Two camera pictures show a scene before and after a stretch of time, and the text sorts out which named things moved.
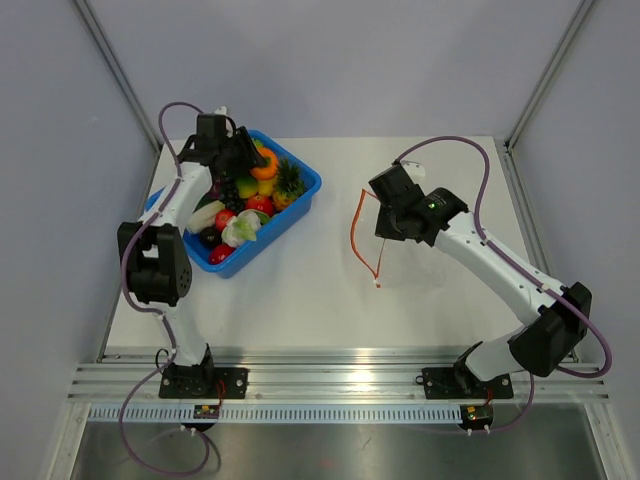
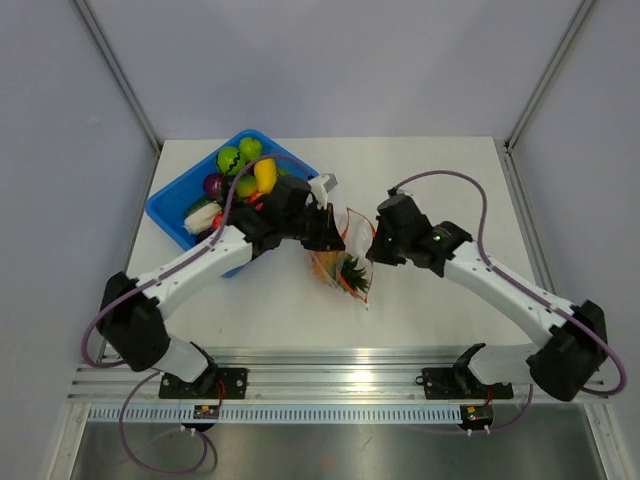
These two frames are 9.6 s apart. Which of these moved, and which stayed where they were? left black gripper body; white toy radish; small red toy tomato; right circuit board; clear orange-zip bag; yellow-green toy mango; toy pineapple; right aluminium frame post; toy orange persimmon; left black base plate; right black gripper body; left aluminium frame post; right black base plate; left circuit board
Moved: toy pineapple; right black gripper body; clear orange-zip bag; toy orange persimmon; left black gripper body
Stayed: right black base plate; left aluminium frame post; right aluminium frame post; right circuit board; left black base plate; yellow-green toy mango; white toy radish; left circuit board; small red toy tomato
